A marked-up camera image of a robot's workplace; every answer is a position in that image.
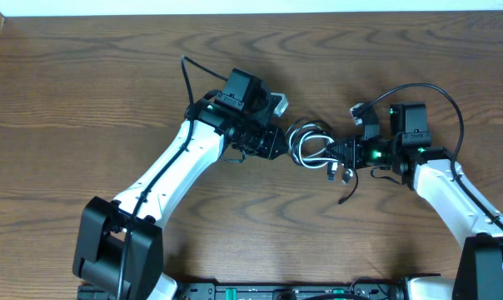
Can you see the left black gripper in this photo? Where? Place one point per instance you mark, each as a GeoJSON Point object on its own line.
{"type": "Point", "coordinates": [273, 143]}

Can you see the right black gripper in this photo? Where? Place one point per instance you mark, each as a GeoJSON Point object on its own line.
{"type": "Point", "coordinates": [351, 160]}

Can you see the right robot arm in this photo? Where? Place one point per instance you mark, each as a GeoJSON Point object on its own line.
{"type": "Point", "coordinates": [431, 172]}

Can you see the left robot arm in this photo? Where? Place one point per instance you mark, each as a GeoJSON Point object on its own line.
{"type": "Point", "coordinates": [119, 244]}

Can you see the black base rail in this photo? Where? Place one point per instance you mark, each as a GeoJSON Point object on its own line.
{"type": "Point", "coordinates": [301, 291]}

